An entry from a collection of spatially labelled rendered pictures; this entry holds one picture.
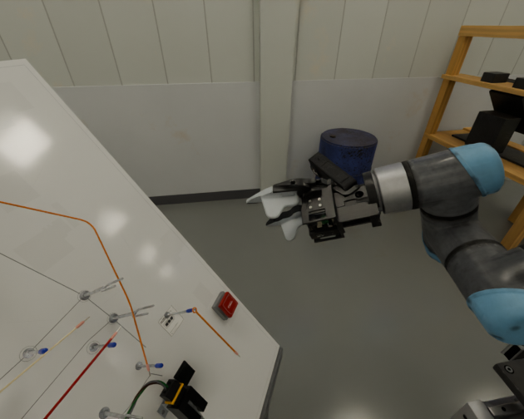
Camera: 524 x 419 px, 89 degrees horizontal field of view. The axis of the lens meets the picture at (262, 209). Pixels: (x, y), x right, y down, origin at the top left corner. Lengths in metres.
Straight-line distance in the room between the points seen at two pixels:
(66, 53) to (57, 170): 2.38
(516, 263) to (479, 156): 0.14
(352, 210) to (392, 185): 0.07
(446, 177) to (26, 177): 0.71
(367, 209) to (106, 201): 0.55
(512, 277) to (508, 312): 0.04
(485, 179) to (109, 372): 0.69
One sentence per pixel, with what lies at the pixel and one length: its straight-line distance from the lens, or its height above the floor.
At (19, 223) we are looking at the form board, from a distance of 0.64.
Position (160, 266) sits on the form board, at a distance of 0.71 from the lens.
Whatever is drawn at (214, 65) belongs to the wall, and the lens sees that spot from 2.77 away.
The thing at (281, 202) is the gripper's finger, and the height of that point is 1.51.
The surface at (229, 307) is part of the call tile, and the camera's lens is 0.78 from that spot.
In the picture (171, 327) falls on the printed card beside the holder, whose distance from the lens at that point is 0.71.
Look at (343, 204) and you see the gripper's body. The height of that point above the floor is 1.52.
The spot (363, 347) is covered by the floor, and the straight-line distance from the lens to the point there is 2.09.
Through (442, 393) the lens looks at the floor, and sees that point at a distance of 2.14.
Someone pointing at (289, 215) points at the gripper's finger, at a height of 1.45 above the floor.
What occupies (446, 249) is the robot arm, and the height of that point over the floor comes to 1.49.
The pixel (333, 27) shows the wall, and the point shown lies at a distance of 2.95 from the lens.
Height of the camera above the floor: 1.75
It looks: 35 degrees down
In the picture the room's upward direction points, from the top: straight up
